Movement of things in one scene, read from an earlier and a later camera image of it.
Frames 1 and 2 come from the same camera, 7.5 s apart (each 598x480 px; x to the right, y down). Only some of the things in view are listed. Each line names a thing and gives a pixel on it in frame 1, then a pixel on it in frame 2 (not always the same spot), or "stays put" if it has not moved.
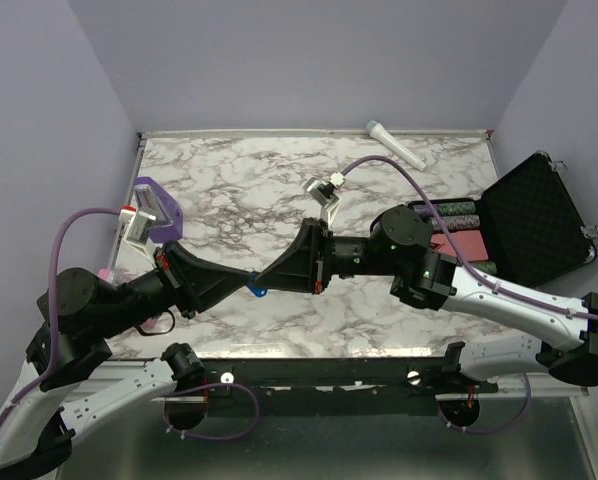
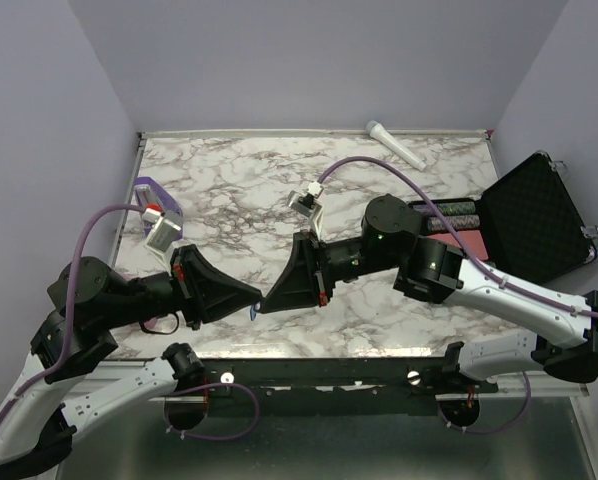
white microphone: [381, 133] stays put
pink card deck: [470, 244] stays put
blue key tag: [257, 291] to [253, 310]
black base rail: [450, 375] stays put
